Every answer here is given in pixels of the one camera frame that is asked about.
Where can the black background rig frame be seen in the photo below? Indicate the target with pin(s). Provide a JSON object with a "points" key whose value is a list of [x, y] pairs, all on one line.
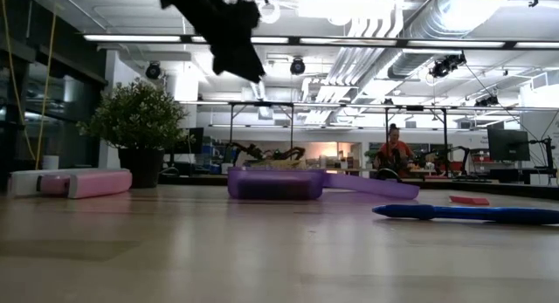
{"points": [[231, 132], [387, 119]]}

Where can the white cup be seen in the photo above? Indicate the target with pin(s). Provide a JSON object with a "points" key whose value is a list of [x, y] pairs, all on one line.
{"points": [[50, 162]]}

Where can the pink eraser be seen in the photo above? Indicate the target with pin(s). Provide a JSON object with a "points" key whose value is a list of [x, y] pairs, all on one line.
{"points": [[469, 200]]}

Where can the silver ceiling duct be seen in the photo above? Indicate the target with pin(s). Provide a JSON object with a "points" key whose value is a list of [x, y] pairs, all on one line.
{"points": [[419, 54]]}

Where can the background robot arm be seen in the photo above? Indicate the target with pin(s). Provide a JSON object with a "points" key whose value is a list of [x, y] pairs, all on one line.
{"points": [[253, 149]]}

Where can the blue pen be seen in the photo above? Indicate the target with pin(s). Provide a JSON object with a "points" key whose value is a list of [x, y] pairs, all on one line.
{"points": [[480, 214]]}

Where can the green potted plant black pot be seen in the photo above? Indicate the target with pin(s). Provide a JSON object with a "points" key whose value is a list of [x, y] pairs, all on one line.
{"points": [[137, 115]]}

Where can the pink white notebook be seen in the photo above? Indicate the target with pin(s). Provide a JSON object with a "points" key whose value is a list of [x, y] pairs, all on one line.
{"points": [[100, 183]]}

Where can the black overhead crossbar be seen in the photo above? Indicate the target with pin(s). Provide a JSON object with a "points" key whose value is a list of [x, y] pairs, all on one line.
{"points": [[349, 42]]}

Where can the purple plastic supply box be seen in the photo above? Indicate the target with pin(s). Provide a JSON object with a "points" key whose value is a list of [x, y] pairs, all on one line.
{"points": [[275, 187]]}

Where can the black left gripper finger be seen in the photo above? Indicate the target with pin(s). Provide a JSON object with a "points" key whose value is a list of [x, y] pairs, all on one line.
{"points": [[249, 65], [225, 60]]}

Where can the person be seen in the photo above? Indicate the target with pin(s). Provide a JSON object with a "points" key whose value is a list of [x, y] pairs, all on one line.
{"points": [[395, 150]]}

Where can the black ceiling camera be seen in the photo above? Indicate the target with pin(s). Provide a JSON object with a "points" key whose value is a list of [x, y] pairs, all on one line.
{"points": [[445, 66], [153, 70], [297, 66], [487, 101]]}

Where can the black computer monitor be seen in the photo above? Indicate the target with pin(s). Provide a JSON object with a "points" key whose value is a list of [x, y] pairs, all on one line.
{"points": [[508, 143]]}

